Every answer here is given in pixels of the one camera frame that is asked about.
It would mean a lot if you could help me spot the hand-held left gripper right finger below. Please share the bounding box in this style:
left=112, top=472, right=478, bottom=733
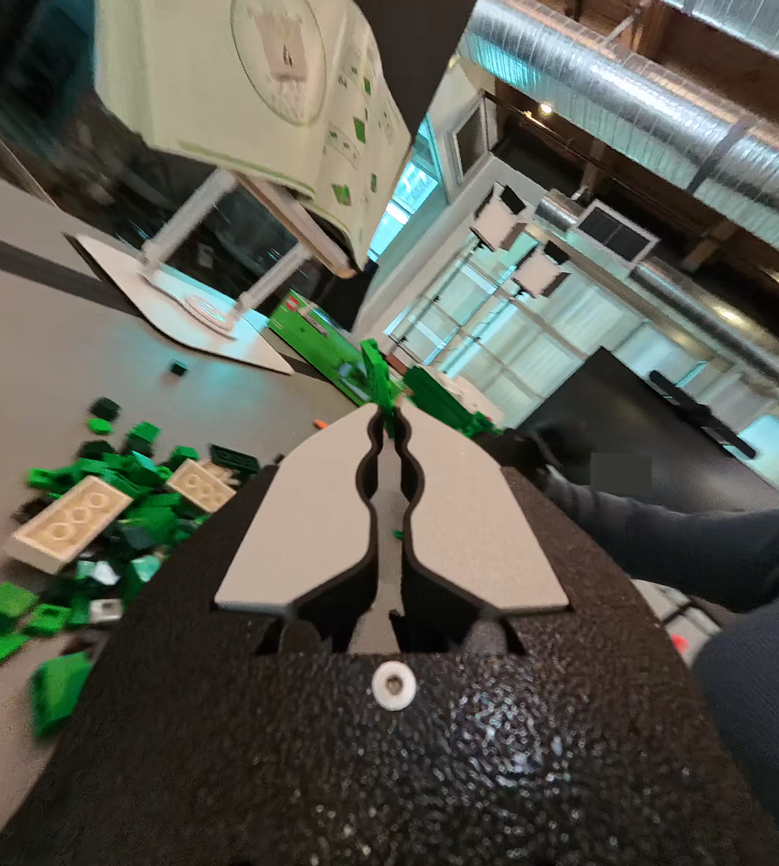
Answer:
left=395, top=404, right=569, bottom=630

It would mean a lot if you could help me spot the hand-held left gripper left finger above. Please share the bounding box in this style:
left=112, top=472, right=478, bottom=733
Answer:
left=215, top=404, right=385, bottom=640

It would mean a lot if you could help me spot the green lego assembly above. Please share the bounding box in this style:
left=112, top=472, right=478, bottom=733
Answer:
left=360, top=338, right=407, bottom=435

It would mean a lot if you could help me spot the person's right forearm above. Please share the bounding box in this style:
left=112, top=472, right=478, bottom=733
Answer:
left=539, top=467, right=779, bottom=613

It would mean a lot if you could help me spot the small white lego brick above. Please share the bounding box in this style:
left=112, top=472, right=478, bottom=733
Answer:
left=166, top=459, right=238, bottom=513

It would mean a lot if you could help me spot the green lego model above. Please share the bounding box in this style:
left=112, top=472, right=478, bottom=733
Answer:
left=405, top=365, right=504, bottom=439

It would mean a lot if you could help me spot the pile of lego pieces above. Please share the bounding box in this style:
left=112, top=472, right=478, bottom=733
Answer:
left=0, top=398, right=262, bottom=742

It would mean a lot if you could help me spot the green lego box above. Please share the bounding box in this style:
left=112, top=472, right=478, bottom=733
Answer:
left=267, top=291, right=390, bottom=400

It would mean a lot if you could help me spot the large white lego brick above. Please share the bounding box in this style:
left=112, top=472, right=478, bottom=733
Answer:
left=4, top=475, right=134, bottom=575

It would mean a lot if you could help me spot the lego instruction booklet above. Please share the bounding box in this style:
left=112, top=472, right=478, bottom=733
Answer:
left=95, top=0, right=414, bottom=268

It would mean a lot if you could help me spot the black bar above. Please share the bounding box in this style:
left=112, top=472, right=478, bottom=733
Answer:
left=650, top=370, right=757, bottom=459

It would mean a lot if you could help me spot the studio light panel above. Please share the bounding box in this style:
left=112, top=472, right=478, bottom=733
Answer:
left=469, top=183, right=529, bottom=253
left=512, top=240, right=574, bottom=300

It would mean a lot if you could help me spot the air vent grille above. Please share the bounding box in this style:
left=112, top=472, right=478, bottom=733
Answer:
left=575, top=198, right=659, bottom=278

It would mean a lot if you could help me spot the white book stand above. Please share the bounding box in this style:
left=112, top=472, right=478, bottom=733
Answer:
left=65, top=169, right=377, bottom=376

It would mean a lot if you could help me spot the black tape strip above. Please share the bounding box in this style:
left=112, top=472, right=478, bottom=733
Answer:
left=0, top=222, right=136, bottom=315

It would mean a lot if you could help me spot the slim silver ventilation duct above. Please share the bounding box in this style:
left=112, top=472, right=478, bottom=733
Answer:
left=535, top=193, right=779, bottom=387

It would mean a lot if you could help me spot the large silver ventilation duct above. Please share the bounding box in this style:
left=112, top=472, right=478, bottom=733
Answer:
left=660, top=0, right=779, bottom=58

